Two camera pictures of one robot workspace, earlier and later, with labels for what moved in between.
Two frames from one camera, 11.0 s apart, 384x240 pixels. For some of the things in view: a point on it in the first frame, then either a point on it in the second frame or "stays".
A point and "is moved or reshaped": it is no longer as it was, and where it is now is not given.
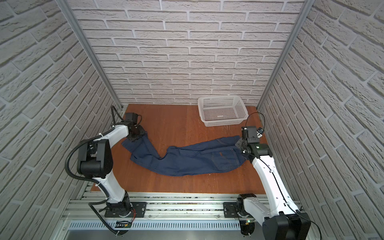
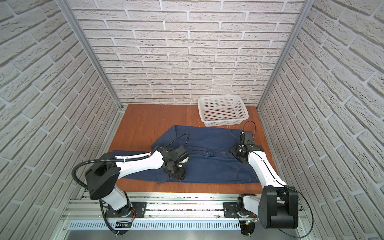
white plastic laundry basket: [221, 110] stays
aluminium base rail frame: [169, 216] stays
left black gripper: [143, 132] to [182, 174]
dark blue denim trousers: [218, 154] is moved or reshaped
